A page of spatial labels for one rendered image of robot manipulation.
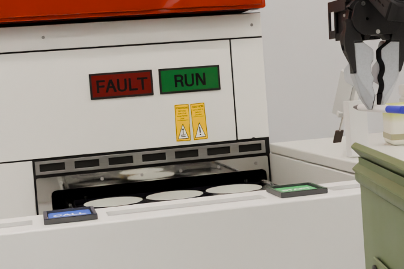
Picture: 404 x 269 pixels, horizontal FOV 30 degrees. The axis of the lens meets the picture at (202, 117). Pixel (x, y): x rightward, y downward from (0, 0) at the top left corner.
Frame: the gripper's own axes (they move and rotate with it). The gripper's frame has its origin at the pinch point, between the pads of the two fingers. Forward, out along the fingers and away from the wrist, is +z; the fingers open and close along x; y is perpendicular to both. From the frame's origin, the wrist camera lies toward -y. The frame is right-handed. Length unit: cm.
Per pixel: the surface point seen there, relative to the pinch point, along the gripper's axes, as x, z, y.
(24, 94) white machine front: 45, -3, 48
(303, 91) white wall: -67, 1, 195
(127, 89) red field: 26, -3, 48
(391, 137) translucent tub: -13.4, 7.1, 21.6
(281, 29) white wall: -58, -24, 195
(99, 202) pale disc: 34, 17, 38
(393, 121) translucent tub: -13.8, 4.4, 21.5
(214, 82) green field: 9.7, -3.4, 47.3
